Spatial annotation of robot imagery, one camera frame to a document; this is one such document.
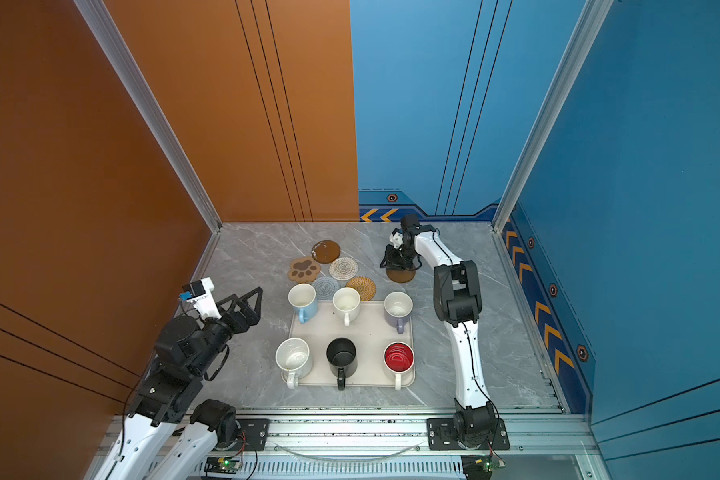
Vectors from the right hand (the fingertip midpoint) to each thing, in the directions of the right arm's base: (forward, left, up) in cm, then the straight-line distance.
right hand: (383, 265), depth 105 cm
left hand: (-26, +32, +24) cm, 48 cm away
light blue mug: (-15, +26, +2) cm, 30 cm away
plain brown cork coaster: (-4, -6, -1) cm, 7 cm away
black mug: (-33, +13, -1) cm, 35 cm away
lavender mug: (-17, -4, -1) cm, 17 cm away
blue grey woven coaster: (-8, +20, -2) cm, 21 cm away
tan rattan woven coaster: (-7, +6, -2) cm, 10 cm away
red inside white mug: (-33, -3, -1) cm, 33 cm away
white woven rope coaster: (0, +14, -1) cm, 14 cm away
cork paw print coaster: (-1, +29, -1) cm, 29 cm away
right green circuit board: (-58, -21, -4) cm, 62 cm away
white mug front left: (-32, +26, -1) cm, 42 cm away
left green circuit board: (-57, +40, -4) cm, 70 cm away
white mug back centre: (-16, +12, 0) cm, 20 cm away
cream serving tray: (-30, +5, -4) cm, 31 cm away
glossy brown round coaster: (+9, +22, -2) cm, 23 cm away
